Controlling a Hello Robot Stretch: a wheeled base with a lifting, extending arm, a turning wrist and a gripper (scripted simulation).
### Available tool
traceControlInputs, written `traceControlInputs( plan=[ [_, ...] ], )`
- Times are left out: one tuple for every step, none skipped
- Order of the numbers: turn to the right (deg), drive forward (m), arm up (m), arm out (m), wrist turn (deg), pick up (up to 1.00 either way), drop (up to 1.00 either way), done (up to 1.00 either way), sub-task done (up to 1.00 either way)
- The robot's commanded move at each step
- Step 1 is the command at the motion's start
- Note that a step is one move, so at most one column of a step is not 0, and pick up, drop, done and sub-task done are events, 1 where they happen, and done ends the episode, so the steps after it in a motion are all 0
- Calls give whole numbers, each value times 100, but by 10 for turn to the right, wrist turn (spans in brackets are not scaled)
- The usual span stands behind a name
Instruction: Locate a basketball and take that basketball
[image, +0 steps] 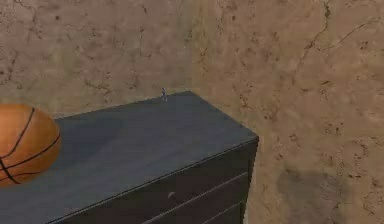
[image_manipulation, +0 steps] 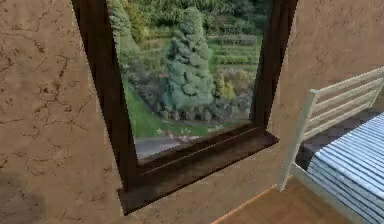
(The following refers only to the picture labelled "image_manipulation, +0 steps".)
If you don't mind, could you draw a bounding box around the white bed with striped blanket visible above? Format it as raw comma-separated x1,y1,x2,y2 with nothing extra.
277,65,384,224

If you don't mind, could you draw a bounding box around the dark brown framed window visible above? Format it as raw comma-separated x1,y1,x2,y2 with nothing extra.
70,0,300,216

